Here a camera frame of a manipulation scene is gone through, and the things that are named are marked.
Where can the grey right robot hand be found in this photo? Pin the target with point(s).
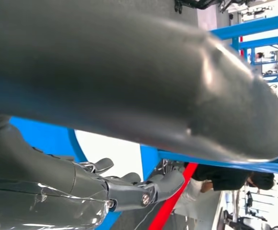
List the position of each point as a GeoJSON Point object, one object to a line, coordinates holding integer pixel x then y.
{"type": "Point", "coordinates": [105, 79]}

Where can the blue low shelf platform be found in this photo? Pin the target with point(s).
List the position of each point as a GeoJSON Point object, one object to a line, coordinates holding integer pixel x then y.
{"type": "Point", "coordinates": [45, 139]}

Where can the person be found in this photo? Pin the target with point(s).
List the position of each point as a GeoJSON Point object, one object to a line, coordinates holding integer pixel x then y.
{"type": "Point", "coordinates": [220, 177]}

